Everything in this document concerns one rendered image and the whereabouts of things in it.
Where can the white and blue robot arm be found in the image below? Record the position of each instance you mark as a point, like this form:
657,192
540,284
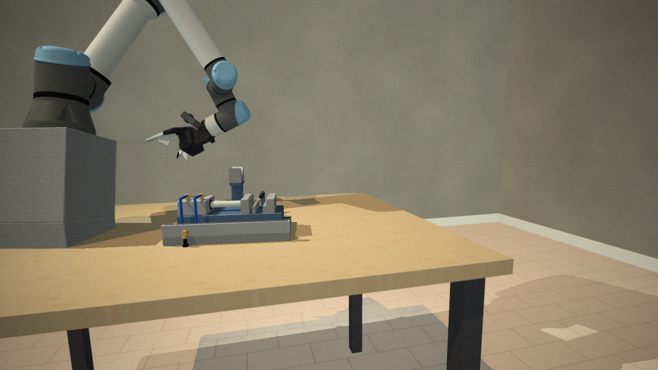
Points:
69,85

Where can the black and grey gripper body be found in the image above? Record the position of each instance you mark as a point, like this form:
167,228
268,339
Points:
191,140

